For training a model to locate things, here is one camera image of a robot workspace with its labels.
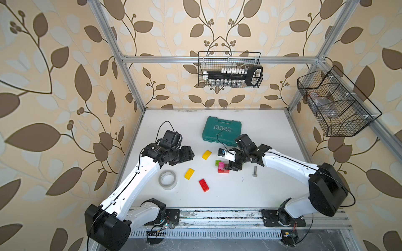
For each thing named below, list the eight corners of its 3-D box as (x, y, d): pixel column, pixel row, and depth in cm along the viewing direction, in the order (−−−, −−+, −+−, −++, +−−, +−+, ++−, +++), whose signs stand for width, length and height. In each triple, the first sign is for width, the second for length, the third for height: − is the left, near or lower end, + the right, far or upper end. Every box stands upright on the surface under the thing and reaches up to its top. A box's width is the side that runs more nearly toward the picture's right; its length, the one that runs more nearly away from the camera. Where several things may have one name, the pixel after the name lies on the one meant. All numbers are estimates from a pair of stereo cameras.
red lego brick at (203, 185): (204, 192, 84) (204, 191, 83) (198, 182, 88) (198, 181, 86) (209, 189, 85) (209, 187, 84) (203, 179, 89) (203, 178, 87)
